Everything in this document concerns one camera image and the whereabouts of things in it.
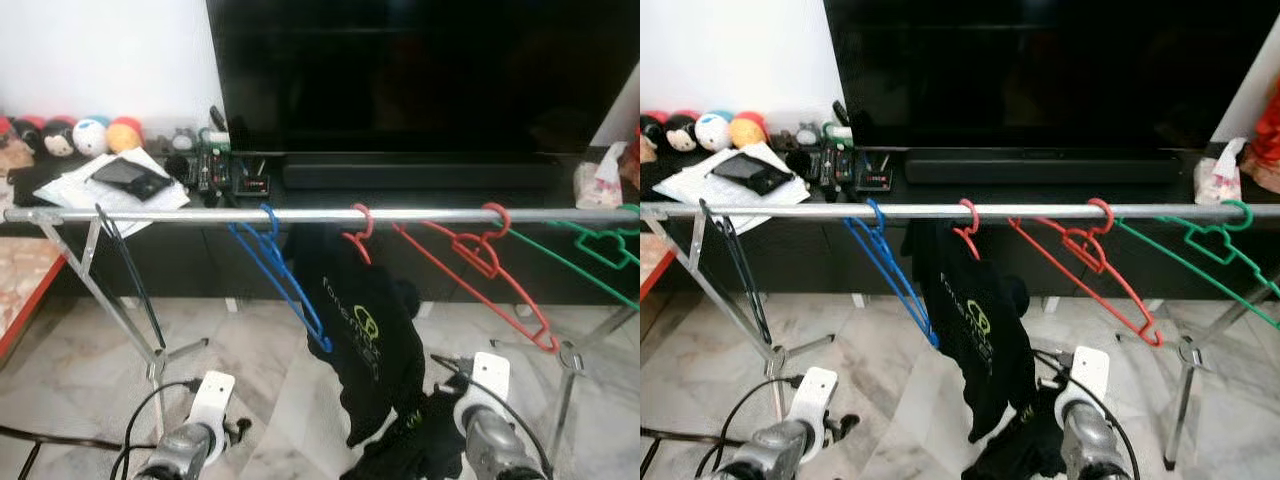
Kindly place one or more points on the black knit garment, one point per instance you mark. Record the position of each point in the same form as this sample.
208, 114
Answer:
400, 450
1015, 450

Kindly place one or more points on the small grey figurine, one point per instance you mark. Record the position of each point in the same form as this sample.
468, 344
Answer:
807, 134
182, 138

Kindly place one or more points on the green plastic hanger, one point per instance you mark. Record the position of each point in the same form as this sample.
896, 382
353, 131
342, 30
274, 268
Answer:
600, 240
1215, 240

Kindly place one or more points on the silver metal clothes rack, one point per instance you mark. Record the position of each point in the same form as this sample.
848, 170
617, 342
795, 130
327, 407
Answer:
300, 214
1000, 210

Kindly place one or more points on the black flat pouch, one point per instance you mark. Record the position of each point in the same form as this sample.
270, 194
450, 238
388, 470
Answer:
130, 178
752, 173

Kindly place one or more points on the black flat television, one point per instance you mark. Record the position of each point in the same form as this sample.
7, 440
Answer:
1040, 70
420, 70

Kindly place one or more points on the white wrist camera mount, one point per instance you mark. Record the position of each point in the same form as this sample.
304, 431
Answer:
1090, 372
212, 400
815, 397
490, 378

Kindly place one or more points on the black red mouse figurine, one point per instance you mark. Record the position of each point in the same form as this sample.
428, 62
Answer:
652, 130
30, 132

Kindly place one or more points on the black soundbar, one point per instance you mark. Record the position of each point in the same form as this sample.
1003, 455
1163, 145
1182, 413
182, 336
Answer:
1040, 168
420, 173

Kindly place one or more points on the white paper sheets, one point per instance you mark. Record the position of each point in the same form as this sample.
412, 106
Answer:
700, 185
80, 190

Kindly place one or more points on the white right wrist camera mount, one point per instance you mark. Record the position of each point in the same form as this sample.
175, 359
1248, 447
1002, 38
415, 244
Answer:
1090, 372
490, 378

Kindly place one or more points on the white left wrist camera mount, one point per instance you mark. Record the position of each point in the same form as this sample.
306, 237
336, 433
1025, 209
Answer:
815, 397
212, 400

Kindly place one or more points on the green electronics boards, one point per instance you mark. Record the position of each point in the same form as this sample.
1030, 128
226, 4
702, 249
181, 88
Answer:
215, 170
840, 165

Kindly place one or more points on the small white pink box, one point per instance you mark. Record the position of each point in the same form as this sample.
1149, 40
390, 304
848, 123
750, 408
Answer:
600, 185
1218, 180

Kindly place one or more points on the black shirt green logo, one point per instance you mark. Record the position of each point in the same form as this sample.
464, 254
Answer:
980, 335
365, 340

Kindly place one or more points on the black television console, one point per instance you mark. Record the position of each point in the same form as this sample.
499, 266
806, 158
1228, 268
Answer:
1090, 255
500, 260

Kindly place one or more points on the red plastic hanger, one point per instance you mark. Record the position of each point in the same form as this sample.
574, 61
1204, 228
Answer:
975, 220
480, 255
366, 225
1090, 250

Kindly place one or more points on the blue plastic hanger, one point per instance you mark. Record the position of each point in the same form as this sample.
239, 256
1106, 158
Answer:
890, 265
275, 270

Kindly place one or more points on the marble folding table red edge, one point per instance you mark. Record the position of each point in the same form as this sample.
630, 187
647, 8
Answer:
25, 280
652, 260

